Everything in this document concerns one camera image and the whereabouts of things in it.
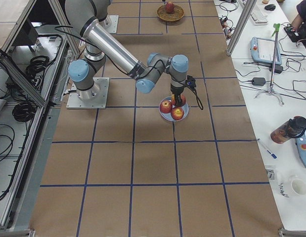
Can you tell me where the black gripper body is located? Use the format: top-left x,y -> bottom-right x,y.
171,86 -> 184,95

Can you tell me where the red yellow apple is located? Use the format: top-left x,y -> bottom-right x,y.
171,94 -> 186,106

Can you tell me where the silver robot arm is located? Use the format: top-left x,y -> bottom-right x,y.
65,0 -> 188,107

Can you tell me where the red apple on plate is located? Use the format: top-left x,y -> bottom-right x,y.
159,100 -> 173,114
171,107 -> 184,121

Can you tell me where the light blue plate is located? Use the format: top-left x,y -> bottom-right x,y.
159,96 -> 189,121

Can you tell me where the woven wicker basket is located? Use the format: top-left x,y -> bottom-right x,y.
156,5 -> 184,23

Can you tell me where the dark red apple in basket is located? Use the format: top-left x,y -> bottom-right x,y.
165,1 -> 175,13

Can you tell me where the black power adapter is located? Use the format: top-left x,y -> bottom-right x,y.
251,77 -> 266,86

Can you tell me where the white keyboard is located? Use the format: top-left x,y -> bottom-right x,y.
250,5 -> 268,25

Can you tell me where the silver tripod stand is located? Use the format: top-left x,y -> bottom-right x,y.
254,23 -> 284,106

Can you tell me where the brown drink bottle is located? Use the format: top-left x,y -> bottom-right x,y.
270,116 -> 306,144

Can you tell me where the black computer mouse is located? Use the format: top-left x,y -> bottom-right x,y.
264,4 -> 276,11

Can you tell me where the white mug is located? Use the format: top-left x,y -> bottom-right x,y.
278,176 -> 306,198

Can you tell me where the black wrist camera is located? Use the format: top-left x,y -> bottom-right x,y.
186,75 -> 196,89

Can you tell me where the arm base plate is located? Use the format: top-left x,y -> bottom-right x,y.
66,77 -> 110,109
102,15 -> 119,34

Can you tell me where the aluminium frame post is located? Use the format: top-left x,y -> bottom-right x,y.
225,0 -> 257,56

